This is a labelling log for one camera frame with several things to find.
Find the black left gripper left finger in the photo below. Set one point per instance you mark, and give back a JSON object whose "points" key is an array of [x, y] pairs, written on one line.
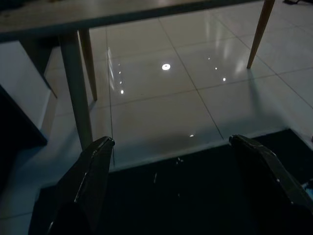
{"points": [[83, 186]]}

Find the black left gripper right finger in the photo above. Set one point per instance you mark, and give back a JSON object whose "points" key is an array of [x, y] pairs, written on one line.
{"points": [[269, 186]]}

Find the black floor mat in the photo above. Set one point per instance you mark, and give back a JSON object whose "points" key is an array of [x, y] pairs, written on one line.
{"points": [[176, 195]]}

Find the white low cabinet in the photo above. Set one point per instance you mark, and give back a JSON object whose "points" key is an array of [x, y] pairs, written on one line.
{"points": [[22, 80]]}

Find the light wooden table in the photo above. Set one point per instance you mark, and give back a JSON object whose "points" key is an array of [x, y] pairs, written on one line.
{"points": [[73, 17]]}

